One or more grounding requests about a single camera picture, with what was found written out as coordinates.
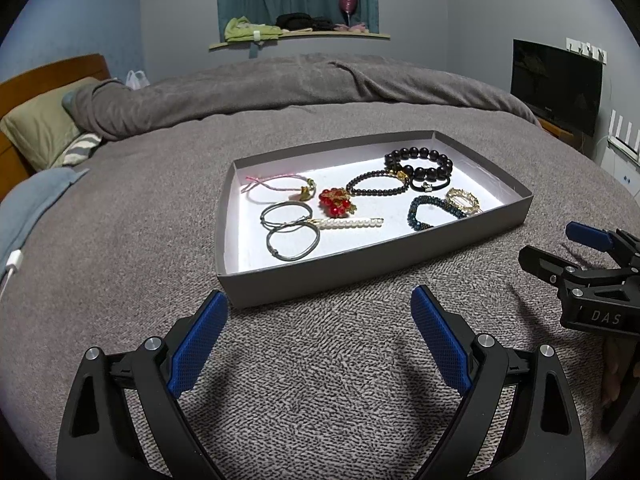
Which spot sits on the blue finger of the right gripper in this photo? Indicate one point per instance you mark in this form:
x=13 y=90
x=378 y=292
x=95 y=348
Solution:
x=589 y=236
x=549 y=268

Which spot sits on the blue blanket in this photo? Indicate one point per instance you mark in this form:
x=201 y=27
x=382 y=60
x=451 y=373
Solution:
x=27 y=202

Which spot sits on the green cloth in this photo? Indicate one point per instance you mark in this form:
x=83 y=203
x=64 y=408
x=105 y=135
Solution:
x=243 y=30

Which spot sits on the right hand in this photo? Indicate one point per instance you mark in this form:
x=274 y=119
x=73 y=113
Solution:
x=619 y=356

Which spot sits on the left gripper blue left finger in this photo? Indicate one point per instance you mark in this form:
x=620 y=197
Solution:
x=187 y=346

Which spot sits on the white router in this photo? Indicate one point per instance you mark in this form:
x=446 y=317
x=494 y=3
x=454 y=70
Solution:
x=623 y=137

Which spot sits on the white charger plug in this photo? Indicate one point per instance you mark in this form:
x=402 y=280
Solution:
x=13 y=265

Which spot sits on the pink wine glass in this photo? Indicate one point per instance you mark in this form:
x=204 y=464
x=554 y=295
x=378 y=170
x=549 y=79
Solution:
x=348 y=8

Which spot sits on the wooden headboard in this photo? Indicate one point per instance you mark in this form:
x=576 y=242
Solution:
x=14 y=166

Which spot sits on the pearl hair clip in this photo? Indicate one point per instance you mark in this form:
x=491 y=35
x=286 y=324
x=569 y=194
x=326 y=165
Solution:
x=337 y=223

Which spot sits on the black television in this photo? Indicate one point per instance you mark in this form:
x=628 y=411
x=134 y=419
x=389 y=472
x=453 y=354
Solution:
x=557 y=85

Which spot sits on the white plastic bag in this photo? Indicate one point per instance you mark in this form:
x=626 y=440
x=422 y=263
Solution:
x=137 y=80

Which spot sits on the white wall hooks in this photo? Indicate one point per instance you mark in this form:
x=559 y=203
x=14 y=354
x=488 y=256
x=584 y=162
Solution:
x=587 y=50

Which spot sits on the grey cardboard tray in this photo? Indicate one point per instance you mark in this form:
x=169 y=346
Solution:
x=266 y=250

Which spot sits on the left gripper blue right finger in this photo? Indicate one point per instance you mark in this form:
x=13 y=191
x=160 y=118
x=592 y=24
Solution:
x=461 y=355

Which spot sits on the red gold brooch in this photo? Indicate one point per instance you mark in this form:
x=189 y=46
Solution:
x=337 y=203

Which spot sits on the grey duvet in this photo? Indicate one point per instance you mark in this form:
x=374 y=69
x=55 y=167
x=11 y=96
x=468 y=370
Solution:
x=114 y=111

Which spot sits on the olive green pillow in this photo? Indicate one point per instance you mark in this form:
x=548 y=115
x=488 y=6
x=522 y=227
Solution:
x=40 y=128

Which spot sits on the black cloth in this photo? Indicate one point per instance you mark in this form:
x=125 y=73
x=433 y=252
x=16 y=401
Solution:
x=300 y=21

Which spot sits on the striped pillow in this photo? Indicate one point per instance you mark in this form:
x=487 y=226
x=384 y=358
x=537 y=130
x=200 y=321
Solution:
x=78 y=151

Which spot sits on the wooden window shelf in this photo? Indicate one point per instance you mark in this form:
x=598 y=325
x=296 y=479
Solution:
x=301 y=34

